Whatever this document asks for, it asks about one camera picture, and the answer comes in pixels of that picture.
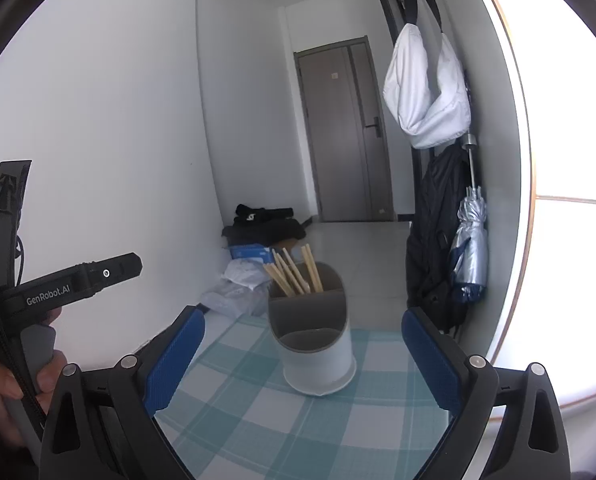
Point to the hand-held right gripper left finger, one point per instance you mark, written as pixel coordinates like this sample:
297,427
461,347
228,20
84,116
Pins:
173,365

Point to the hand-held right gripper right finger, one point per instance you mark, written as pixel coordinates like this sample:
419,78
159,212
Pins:
430,365

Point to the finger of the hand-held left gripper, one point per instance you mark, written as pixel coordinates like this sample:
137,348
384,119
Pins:
118,270

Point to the white utensil holder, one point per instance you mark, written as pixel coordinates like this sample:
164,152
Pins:
318,365

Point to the bunch of wooden chopsticks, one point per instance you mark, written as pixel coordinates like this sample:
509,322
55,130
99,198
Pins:
312,270

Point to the white plastic bag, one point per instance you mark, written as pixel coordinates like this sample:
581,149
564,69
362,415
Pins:
233,290

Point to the black backpack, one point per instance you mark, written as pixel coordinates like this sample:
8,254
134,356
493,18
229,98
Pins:
432,250

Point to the silver folded umbrella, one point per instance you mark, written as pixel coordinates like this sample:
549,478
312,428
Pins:
470,255

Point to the teal checked tablecloth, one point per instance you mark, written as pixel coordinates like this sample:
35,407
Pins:
278,425

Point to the blue cardboard box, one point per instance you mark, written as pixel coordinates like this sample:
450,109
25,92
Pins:
248,253

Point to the black bag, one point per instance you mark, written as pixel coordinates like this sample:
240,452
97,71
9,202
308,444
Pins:
268,225

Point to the grey-brown door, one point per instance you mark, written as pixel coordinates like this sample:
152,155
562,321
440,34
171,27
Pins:
343,135

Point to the white panel with gold trim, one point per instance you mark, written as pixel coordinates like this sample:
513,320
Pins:
567,160

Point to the white hanging garment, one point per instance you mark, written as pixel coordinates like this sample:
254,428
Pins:
417,100

